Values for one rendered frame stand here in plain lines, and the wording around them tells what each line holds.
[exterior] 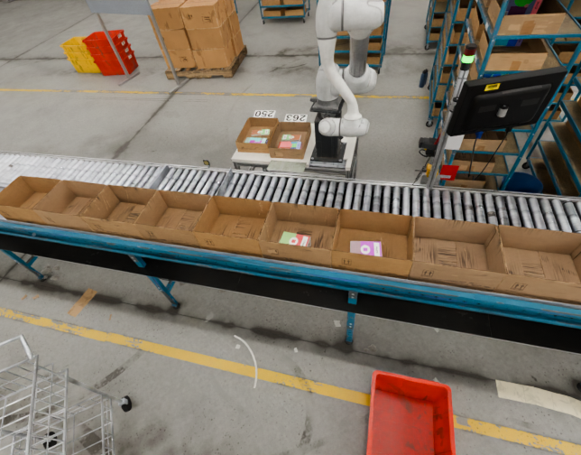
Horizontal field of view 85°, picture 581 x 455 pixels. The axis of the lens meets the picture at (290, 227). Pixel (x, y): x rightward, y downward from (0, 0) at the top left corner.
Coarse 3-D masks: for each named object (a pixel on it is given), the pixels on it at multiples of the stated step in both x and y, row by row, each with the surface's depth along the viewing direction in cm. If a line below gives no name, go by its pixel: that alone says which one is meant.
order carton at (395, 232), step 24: (360, 216) 176; (384, 216) 172; (408, 216) 167; (336, 240) 174; (360, 240) 180; (384, 240) 178; (408, 240) 174; (336, 264) 167; (360, 264) 161; (384, 264) 156; (408, 264) 152
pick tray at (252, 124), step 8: (248, 120) 287; (256, 120) 288; (264, 120) 286; (272, 120) 284; (248, 128) 289; (256, 128) 290; (264, 128) 288; (272, 128) 287; (240, 136) 273; (248, 136) 283; (256, 136) 281; (264, 136) 280; (240, 144) 265; (248, 144) 263; (256, 144) 261; (264, 144) 259; (240, 152) 271; (248, 152) 269; (256, 152) 267; (264, 152) 265
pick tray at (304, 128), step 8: (280, 128) 280; (288, 128) 280; (296, 128) 278; (304, 128) 277; (272, 136) 263; (280, 136) 278; (304, 136) 274; (272, 144) 264; (304, 144) 254; (272, 152) 256; (280, 152) 254; (288, 152) 252; (296, 152) 251; (304, 152) 257
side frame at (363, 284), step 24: (48, 240) 220; (72, 240) 217; (96, 240) 201; (120, 240) 198; (192, 264) 193; (216, 264) 192; (240, 264) 178; (264, 264) 174; (336, 288) 173; (360, 288) 171; (384, 288) 166; (408, 288) 156; (432, 288) 154; (504, 312) 154; (528, 312) 151; (552, 312) 142; (576, 312) 139
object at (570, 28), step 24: (480, 0) 220; (504, 0) 167; (576, 24) 182; (456, 48) 272; (552, 48) 206; (576, 48) 176; (456, 72) 279; (480, 72) 196; (504, 72) 195; (528, 144) 223; (504, 168) 253
